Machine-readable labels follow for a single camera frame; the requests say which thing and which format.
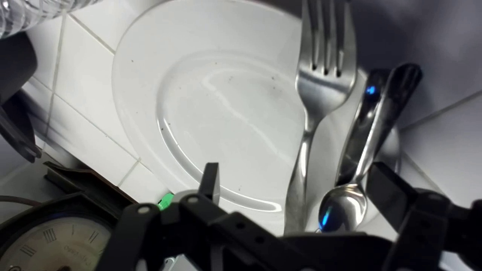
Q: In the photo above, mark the black ornate table clock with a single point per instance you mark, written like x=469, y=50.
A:
x=50, y=241

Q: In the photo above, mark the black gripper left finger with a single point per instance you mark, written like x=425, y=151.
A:
x=208, y=181

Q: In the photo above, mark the clear plastic water bottle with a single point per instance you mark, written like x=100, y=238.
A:
x=35, y=12

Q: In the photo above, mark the white round plate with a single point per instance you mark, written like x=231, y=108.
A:
x=226, y=99

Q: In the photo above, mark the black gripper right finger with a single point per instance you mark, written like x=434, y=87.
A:
x=392, y=196

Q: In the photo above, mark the metal spoon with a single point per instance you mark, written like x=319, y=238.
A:
x=374, y=121

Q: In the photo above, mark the metal fork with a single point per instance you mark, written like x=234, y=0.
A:
x=321, y=90

